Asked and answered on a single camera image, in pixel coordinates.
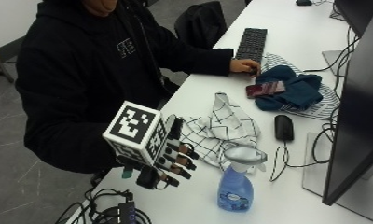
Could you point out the dark red phone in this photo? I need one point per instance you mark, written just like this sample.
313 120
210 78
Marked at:
262 89

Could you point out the black keyboard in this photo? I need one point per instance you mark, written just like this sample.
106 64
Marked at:
251 45

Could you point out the white marker cube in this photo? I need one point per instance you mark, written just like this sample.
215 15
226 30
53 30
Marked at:
132 124

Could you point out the white checked cloth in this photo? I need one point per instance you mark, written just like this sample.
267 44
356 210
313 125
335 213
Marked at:
223 124

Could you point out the dark teal cloth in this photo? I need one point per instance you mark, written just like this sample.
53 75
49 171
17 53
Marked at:
294 90

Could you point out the blue spray bottle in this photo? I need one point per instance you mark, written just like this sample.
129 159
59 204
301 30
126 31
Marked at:
235 186

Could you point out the black hub box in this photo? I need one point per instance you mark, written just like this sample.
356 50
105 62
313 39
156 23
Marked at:
126 213

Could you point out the black office chair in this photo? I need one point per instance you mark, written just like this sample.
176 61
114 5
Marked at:
201 25

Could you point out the small grey monitor base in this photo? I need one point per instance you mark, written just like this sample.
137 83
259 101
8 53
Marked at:
333 60

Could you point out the white striped cloth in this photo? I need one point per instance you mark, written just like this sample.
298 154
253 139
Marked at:
318 107

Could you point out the black computer mouse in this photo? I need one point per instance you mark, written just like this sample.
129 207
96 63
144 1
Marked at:
283 127

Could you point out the small black mouse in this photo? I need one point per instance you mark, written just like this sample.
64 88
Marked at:
303 2

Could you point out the the person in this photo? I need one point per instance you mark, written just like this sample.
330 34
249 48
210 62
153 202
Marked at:
78 77

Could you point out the large black monitor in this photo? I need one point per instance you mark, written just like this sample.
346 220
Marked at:
359 118

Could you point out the small black monitor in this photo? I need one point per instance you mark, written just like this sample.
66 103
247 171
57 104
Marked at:
355 14

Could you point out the grey monitor stand base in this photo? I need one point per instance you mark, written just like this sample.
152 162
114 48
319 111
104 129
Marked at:
314 168

